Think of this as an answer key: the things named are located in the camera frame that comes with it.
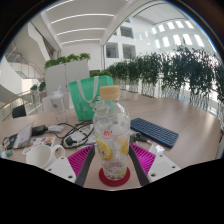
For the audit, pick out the white planter cabinet with plants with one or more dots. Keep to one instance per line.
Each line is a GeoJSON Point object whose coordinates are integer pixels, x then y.
{"type": "Point", "coordinates": [66, 73]}

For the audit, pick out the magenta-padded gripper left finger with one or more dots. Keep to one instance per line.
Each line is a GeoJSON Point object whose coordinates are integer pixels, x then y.
{"type": "Point", "coordinates": [61, 170]}

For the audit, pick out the glass railing with wooden handrail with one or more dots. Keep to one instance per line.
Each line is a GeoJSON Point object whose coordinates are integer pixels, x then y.
{"type": "Point", "coordinates": [10, 106]}

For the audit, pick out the white mug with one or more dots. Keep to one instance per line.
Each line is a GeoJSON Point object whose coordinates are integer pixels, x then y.
{"type": "Point", "coordinates": [40, 155]}

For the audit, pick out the flat round red coaster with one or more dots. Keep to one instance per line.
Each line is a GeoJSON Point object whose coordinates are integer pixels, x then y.
{"type": "Point", "coordinates": [115, 183]}

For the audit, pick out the white chair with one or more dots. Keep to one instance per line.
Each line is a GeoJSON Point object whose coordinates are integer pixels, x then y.
{"type": "Point", "coordinates": [46, 103]}

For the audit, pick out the tall clear water bottle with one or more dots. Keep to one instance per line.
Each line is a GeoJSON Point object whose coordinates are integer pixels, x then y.
{"type": "Point", "coordinates": [59, 106]}

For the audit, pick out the row of green hedge plants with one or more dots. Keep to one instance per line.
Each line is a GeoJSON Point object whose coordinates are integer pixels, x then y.
{"type": "Point", "coordinates": [173, 73]}

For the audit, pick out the white power strip with plugs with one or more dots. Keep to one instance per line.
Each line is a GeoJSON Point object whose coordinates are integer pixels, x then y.
{"type": "Point", "coordinates": [81, 136]}

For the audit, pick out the black charger block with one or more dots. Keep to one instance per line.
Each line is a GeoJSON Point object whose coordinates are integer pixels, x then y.
{"type": "Point", "coordinates": [39, 130]}

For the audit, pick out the group of ceiling light strips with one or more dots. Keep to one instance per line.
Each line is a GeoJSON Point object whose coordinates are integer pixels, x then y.
{"type": "Point", "coordinates": [80, 23]}

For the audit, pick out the small planter with plants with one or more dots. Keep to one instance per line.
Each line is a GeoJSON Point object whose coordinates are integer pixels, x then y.
{"type": "Point", "coordinates": [39, 90]}

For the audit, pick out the dark blue keyboard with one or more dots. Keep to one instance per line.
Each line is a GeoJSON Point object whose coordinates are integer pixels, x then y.
{"type": "Point", "coordinates": [155, 132]}

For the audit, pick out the black notebook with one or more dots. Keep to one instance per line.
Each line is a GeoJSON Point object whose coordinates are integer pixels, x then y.
{"type": "Point", "coordinates": [11, 141]}

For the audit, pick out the black chair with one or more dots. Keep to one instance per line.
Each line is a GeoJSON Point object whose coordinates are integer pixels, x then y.
{"type": "Point", "coordinates": [19, 111]}

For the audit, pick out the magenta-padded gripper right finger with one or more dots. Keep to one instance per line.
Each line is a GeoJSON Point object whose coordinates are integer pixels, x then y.
{"type": "Point", "coordinates": [161, 166]}

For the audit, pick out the green tote bag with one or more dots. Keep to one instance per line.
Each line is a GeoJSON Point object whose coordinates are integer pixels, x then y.
{"type": "Point", "coordinates": [85, 100]}

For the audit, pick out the clear lemon drink bottle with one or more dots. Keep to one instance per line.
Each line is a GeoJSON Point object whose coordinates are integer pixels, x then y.
{"type": "Point", "coordinates": [111, 133]}

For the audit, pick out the white power adapter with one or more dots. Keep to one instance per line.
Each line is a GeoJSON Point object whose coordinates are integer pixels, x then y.
{"type": "Point", "coordinates": [56, 128]}

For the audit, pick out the colourful sticker sheet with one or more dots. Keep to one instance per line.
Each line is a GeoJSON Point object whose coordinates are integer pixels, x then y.
{"type": "Point", "coordinates": [38, 142]}

